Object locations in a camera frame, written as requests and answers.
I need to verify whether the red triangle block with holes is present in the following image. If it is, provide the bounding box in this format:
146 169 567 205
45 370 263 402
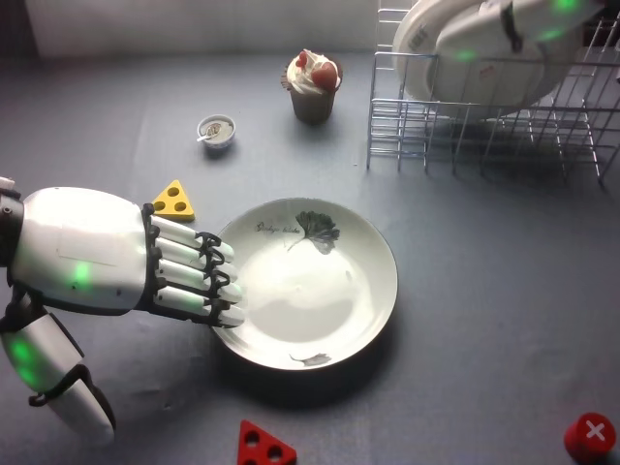
236 419 297 465

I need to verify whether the white backdrop cloth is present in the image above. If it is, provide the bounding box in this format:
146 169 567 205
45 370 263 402
23 0 384 57

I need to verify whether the toy strawberry cream cupcake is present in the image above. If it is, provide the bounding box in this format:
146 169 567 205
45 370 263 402
279 47 346 125

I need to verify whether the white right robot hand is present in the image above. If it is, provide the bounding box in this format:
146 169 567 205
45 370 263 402
434 0 609 63

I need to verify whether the white plate with leaf print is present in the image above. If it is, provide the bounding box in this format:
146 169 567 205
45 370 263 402
391 0 585 122
211 197 399 372

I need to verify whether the red cylinder block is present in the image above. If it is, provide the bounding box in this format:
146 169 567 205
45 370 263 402
563 412 617 459

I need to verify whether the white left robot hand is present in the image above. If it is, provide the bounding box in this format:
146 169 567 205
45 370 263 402
0 186 247 447

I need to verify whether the grey table cloth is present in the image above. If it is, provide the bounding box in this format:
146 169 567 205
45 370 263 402
0 50 620 465

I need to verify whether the wire dish rack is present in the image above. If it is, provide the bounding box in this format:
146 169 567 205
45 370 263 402
365 0 620 188

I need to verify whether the small white bowl green filling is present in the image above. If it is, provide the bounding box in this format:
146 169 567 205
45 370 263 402
196 113 237 155

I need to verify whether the yellow triangle block with holes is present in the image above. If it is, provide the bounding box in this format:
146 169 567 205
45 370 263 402
151 179 197 223

